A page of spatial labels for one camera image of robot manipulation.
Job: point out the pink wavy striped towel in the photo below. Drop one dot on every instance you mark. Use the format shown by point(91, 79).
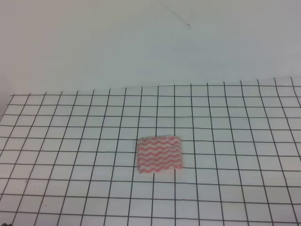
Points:
point(159, 153)

